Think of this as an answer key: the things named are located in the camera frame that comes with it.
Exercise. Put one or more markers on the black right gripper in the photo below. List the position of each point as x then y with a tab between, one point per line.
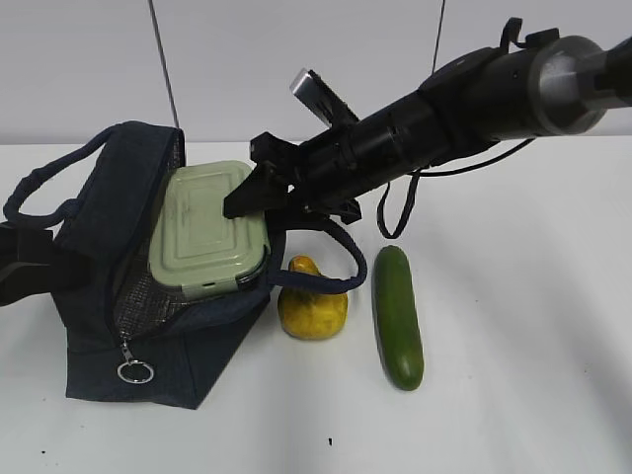
305	183

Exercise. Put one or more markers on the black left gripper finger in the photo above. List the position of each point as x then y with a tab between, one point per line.
31	263

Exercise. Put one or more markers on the green lidded glass container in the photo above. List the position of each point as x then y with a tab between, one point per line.
197	252

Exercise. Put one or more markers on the yellow pear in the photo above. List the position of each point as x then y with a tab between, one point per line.
310	316

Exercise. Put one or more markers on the dark blue lunch bag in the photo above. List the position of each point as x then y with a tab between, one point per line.
128	339

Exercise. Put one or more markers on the green cucumber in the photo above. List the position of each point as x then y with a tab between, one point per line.
396	322

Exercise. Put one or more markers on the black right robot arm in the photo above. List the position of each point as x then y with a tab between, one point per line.
550	86

